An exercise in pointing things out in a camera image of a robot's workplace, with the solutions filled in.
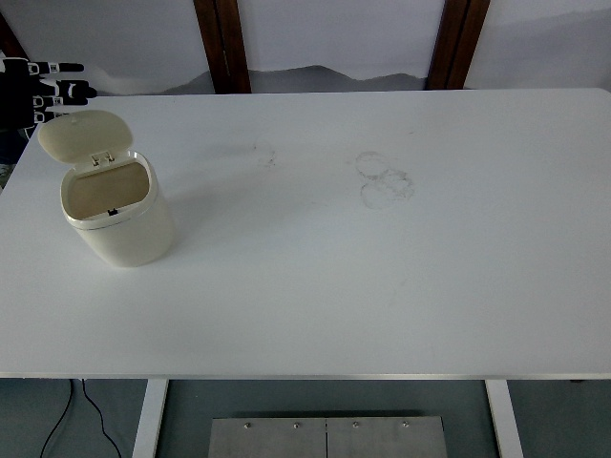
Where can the wide brown wooden screen post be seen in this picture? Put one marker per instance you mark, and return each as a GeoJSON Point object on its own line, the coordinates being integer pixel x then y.
{"type": "Point", "coordinates": [458, 43]}
{"type": "Point", "coordinates": [224, 47]}

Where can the landscape painted screen panel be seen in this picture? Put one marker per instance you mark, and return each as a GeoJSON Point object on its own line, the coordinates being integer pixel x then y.
{"type": "Point", "coordinates": [119, 38]}
{"type": "Point", "coordinates": [334, 33]}
{"type": "Point", "coordinates": [549, 38]}

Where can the thin brown wooden screen post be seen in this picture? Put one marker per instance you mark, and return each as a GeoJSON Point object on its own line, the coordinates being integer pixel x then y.
{"type": "Point", "coordinates": [9, 38]}

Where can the grey metal plate with screws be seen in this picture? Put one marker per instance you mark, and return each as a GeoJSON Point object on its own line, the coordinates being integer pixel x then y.
{"type": "Point", "coordinates": [286, 441]}

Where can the white table leg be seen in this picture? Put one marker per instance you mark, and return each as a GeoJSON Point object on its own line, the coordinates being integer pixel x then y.
{"type": "Point", "coordinates": [503, 420]}
{"type": "Point", "coordinates": [150, 420]}

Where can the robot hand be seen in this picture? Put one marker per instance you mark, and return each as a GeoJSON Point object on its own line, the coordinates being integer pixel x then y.
{"type": "Point", "coordinates": [19, 90]}

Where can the cream lidded trash bin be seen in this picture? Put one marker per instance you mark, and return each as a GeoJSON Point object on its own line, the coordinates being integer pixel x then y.
{"type": "Point", "coordinates": [124, 238]}

